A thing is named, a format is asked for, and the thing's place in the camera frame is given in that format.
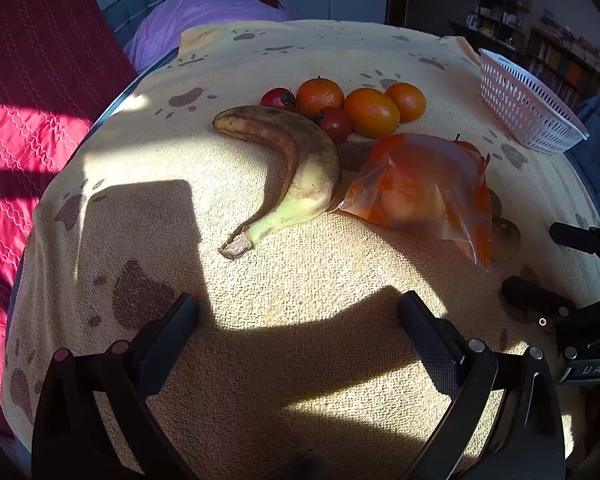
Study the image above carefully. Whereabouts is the brown kiwi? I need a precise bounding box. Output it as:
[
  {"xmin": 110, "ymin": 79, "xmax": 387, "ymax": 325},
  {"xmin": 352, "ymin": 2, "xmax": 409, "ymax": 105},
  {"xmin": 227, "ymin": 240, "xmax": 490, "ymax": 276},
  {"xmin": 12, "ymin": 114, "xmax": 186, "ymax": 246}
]
[{"xmin": 490, "ymin": 217, "xmax": 522, "ymax": 263}]

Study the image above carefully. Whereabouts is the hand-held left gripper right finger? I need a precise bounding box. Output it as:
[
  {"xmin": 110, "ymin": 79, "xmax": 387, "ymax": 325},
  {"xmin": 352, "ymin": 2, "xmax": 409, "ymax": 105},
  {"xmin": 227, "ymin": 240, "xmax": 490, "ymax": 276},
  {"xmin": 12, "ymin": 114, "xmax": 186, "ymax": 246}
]
[{"xmin": 399, "ymin": 290, "xmax": 566, "ymax": 480}]

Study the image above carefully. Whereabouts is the red tomato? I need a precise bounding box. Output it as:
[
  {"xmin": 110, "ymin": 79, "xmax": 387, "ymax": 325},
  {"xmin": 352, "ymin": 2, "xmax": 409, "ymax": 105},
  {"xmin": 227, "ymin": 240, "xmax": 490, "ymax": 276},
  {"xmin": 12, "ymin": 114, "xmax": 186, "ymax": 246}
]
[
  {"xmin": 259, "ymin": 87, "xmax": 297, "ymax": 112},
  {"xmin": 314, "ymin": 106, "xmax": 353, "ymax": 145}
]

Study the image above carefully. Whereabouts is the orange with green stem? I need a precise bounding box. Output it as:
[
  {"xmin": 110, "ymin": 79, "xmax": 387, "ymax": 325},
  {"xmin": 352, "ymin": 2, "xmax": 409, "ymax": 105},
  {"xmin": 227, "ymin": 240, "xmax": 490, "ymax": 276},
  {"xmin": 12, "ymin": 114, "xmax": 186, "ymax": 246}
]
[{"xmin": 296, "ymin": 76, "xmax": 345, "ymax": 118}]

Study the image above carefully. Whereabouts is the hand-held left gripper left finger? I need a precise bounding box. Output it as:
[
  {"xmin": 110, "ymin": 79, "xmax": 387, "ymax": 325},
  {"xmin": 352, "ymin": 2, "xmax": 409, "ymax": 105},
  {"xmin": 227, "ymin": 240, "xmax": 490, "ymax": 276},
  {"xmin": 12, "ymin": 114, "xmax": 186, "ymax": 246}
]
[{"xmin": 31, "ymin": 292, "xmax": 201, "ymax": 480}]

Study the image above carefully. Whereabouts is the wooden bookshelf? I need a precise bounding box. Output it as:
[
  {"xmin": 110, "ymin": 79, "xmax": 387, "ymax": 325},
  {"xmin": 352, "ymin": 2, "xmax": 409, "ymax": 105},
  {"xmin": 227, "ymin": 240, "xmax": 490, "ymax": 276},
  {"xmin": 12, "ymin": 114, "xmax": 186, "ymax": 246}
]
[{"xmin": 522, "ymin": 10, "xmax": 600, "ymax": 111}]

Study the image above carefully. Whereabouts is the spotted yellow banana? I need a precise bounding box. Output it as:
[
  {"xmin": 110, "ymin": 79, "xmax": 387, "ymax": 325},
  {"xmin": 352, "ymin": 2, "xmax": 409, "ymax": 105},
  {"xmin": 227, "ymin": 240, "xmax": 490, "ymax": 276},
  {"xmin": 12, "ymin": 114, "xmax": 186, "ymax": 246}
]
[{"xmin": 213, "ymin": 105, "xmax": 342, "ymax": 260}]

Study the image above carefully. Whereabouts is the white plastic basket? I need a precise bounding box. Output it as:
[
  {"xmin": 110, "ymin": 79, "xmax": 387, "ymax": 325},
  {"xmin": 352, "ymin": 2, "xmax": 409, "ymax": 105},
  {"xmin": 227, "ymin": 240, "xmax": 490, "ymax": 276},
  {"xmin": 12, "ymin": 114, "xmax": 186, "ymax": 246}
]
[{"xmin": 478, "ymin": 48, "xmax": 591, "ymax": 156}]

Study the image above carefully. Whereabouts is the pink duvet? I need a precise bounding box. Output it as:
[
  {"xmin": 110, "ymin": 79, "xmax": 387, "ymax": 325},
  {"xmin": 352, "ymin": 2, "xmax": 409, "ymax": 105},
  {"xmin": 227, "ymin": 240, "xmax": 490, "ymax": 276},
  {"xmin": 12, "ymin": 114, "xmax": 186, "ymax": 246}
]
[{"xmin": 124, "ymin": 0, "xmax": 301, "ymax": 73}]

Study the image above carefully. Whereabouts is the orange printed plastic bag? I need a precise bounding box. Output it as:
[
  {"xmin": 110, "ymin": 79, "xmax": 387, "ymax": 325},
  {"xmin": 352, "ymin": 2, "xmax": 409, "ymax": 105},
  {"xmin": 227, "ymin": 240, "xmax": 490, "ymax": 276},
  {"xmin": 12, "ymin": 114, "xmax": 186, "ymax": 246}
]
[{"xmin": 337, "ymin": 132, "xmax": 494, "ymax": 268}]

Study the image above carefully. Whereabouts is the yellow paw-print blanket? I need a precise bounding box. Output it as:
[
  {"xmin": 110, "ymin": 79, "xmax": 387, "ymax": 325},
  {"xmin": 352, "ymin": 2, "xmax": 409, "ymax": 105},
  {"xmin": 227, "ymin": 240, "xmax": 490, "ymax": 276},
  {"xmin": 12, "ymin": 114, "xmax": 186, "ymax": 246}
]
[{"xmin": 0, "ymin": 20, "xmax": 600, "ymax": 480}]

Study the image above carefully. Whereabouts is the red quilt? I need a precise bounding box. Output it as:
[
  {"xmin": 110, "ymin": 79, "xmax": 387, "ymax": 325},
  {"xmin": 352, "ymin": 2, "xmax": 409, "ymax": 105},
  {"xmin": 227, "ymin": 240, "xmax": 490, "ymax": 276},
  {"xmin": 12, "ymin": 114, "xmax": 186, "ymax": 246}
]
[{"xmin": 0, "ymin": 0, "xmax": 138, "ymax": 431}]

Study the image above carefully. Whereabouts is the grey bed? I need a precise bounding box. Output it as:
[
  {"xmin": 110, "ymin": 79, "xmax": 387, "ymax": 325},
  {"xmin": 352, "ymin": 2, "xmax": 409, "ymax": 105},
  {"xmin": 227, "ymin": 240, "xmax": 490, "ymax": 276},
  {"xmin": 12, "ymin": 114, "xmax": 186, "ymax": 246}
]
[{"xmin": 102, "ymin": 0, "xmax": 196, "ymax": 46}]

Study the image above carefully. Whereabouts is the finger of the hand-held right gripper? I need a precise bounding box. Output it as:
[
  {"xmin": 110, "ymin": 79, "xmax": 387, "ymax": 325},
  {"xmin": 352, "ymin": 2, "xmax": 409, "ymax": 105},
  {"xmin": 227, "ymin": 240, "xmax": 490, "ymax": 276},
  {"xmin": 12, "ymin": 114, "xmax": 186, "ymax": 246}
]
[
  {"xmin": 501, "ymin": 276, "xmax": 581, "ymax": 326},
  {"xmin": 549, "ymin": 221, "xmax": 600, "ymax": 256}
]

